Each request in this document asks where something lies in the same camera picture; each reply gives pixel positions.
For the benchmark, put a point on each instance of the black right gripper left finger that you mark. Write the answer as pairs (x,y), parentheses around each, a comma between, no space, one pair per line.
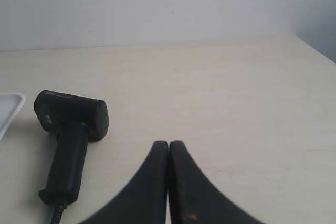
(144,198)

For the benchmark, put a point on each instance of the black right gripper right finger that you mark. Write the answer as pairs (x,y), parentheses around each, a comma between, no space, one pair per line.
(192,196)

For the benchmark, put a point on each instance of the white plastic tray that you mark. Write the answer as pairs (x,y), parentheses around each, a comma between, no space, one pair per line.
(11,104)

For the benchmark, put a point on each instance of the black handheld barcode scanner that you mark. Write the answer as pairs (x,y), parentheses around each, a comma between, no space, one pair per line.
(75,121)

